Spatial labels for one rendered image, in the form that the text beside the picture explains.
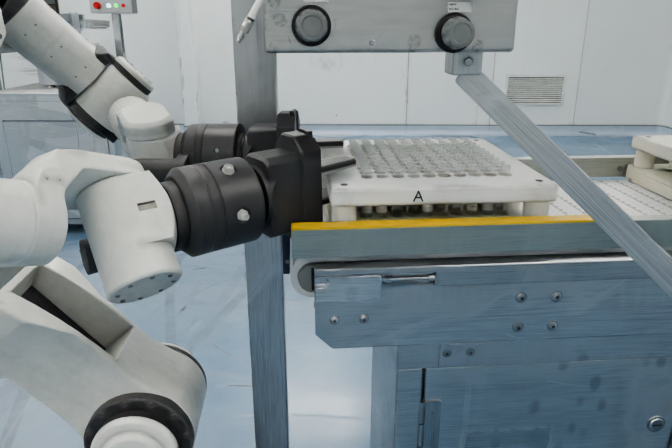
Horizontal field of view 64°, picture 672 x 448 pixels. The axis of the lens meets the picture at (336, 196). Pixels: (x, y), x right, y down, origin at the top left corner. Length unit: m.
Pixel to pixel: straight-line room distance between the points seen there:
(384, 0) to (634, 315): 0.45
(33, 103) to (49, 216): 2.69
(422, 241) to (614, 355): 0.32
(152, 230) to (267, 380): 0.55
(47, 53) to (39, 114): 2.14
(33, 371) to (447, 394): 0.53
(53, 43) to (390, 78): 4.75
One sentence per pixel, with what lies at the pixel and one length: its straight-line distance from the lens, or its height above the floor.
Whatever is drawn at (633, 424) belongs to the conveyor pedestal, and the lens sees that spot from 0.88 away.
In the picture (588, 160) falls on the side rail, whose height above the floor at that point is 0.89.
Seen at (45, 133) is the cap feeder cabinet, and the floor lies 0.56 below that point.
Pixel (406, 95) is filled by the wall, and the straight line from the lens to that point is 5.59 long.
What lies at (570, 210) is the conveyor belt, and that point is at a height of 0.86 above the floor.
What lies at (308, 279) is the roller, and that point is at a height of 0.83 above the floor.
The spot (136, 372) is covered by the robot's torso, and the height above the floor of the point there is 0.65.
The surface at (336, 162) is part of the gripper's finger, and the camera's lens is 0.61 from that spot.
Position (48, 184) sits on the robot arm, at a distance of 0.46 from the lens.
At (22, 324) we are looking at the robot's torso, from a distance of 0.76.
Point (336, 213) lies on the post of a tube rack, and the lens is 0.57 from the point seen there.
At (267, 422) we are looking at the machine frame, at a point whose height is 0.42.
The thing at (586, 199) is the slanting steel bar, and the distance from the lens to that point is 0.55.
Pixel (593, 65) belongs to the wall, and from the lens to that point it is 6.05.
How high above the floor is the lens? 1.09
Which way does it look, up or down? 18 degrees down
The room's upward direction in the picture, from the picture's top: straight up
